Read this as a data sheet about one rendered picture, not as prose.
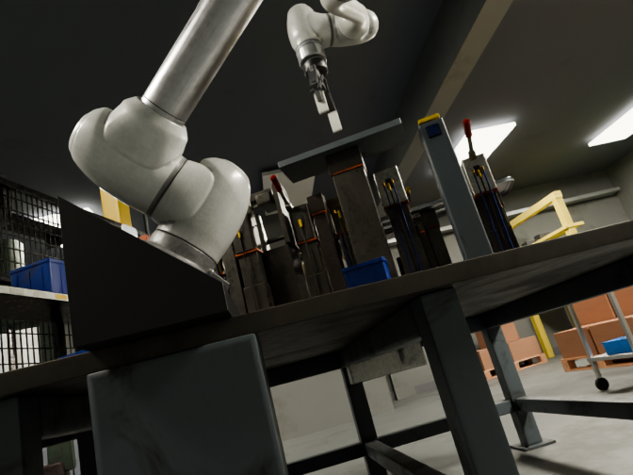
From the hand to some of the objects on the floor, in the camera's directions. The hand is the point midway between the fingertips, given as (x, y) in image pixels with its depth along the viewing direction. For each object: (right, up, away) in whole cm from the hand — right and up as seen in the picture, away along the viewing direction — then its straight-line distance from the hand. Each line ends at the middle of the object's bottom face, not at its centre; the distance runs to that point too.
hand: (330, 119), depth 144 cm
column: (-15, -122, -63) cm, 138 cm away
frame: (-10, -141, +1) cm, 141 cm away
